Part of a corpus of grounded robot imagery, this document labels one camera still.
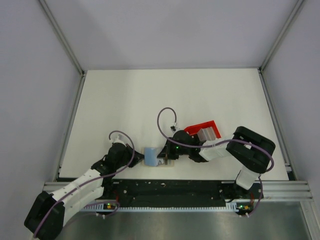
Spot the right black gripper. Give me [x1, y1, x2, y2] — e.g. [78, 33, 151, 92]
[157, 136, 191, 160]

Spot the grey credit card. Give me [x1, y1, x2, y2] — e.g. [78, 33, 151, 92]
[157, 158, 168, 166]

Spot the beige card holder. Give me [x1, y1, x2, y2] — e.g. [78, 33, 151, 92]
[142, 159, 174, 168]

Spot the red plastic card tray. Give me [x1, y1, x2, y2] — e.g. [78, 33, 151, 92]
[184, 120, 221, 142]

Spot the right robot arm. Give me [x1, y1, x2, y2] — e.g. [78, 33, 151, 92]
[157, 126, 276, 198]

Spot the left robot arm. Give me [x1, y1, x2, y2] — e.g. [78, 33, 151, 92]
[24, 142, 144, 240]

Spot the stack of upright cards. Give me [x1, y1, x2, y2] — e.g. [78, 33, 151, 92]
[197, 127, 217, 142]

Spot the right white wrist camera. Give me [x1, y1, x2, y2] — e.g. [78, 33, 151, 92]
[170, 122, 180, 132]

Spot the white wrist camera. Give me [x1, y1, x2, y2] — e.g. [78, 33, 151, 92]
[108, 134, 126, 146]
[170, 122, 180, 132]

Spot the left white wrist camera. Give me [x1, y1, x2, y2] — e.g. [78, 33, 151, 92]
[108, 134, 126, 146]

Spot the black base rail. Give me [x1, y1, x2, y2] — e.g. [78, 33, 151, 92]
[99, 179, 262, 207]

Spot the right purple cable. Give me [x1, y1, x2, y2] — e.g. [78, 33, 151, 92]
[156, 107, 275, 173]

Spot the purple cable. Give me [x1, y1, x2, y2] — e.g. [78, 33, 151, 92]
[156, 107, 275, 173]
[32, 131, 136, 238]

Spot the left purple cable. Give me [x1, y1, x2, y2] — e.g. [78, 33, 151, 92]
[32, 131, 136, 238]

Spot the white slotted cable duct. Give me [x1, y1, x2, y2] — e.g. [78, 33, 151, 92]
[81, 202, 253, 213]

